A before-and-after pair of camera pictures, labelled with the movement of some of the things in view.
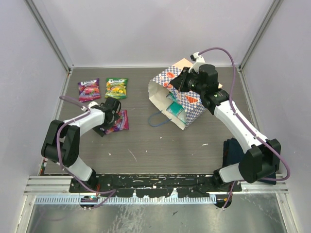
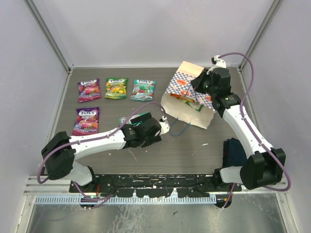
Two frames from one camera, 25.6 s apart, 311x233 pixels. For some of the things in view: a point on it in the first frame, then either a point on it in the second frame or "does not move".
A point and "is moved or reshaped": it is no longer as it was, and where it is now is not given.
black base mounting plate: x=152 y=186 does not move
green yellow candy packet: x=116 y=88 does not move
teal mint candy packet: x=178 y=110 → x=143 y=90
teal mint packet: x=171 y=96 → x=122 y=120
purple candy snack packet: x=89 y=90 does not move
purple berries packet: x=121 y=122 is moved or reshaped
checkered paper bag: x=161 y=86 is moved or reshaped
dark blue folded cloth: x=233 y=153 does not move
